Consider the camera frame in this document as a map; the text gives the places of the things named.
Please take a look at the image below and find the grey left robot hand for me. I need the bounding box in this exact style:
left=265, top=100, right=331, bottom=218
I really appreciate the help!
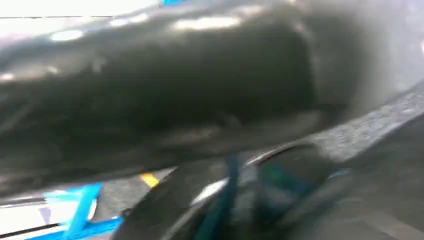
left=0, top=0, right=375, bottom=200

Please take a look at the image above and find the yellow floor tape outline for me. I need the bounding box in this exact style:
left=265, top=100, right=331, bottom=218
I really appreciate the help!
left=139, top=171, right=161, bottom=189

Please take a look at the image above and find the blue metal shelf rack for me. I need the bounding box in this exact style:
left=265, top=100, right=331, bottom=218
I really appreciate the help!
left=25, top=181, right=125, bottom=240

